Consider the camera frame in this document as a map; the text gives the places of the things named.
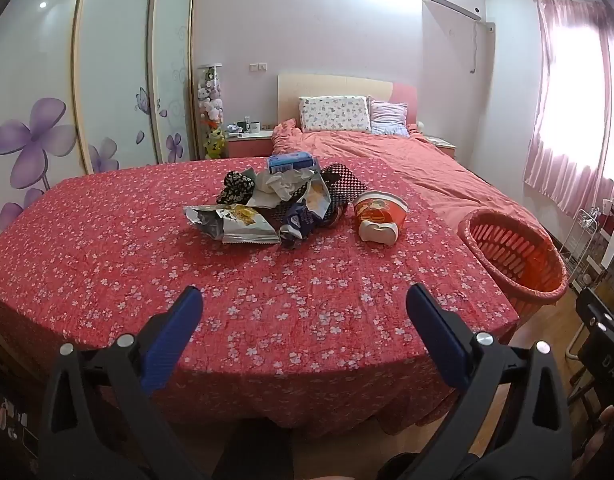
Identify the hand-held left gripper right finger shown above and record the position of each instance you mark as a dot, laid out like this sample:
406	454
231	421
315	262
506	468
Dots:
437	330

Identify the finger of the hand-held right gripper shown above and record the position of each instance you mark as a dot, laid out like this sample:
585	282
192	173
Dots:
597	312

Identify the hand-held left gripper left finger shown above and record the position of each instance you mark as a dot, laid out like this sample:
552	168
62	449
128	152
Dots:
174	330

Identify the orange plastic basket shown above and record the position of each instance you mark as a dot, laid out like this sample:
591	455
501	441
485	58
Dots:
512	255

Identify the silver chip bag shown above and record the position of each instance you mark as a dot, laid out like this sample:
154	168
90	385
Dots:
227	224

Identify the red instant noodle cup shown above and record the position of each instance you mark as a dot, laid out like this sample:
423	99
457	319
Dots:
382	212

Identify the black floral cloth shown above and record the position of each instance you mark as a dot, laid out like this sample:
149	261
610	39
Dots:
236	190

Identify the dark blue wrapper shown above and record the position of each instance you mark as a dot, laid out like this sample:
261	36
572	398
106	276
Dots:
297	225

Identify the black checkered packet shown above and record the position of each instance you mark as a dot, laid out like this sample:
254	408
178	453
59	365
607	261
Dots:
348	185

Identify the white tissue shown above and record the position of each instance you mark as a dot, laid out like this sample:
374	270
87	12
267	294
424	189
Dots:
282	185

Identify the person's right hand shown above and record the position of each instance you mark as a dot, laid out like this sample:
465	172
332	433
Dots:
601	435

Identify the red floral tablecloth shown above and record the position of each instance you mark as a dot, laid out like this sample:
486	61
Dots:
137	260

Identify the bed with pink duvet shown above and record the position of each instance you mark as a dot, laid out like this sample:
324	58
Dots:
412	170

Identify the pink nightstand with mug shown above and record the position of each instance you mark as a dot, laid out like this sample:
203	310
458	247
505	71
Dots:
249	146

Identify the pink curtain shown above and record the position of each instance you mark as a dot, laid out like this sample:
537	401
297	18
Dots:
562	110

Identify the pink striped pillow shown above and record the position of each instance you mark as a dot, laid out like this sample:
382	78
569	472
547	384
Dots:
389	117

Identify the clear tube of plush toys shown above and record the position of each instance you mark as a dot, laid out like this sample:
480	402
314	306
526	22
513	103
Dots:
210	110

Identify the white floral pillow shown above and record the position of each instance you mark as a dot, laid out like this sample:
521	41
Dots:
334	114

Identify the beige pink headboard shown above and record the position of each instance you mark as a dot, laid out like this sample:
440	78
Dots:
337	84

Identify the wardrobe with flower doors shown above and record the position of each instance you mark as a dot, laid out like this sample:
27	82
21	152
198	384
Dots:
112	60

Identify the air conditioner pipe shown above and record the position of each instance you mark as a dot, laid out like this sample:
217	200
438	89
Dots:
473	45

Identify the white air conditioner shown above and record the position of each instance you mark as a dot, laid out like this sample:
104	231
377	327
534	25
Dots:
452	6

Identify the white wall switch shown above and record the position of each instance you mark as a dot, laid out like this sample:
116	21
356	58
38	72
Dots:
258	67

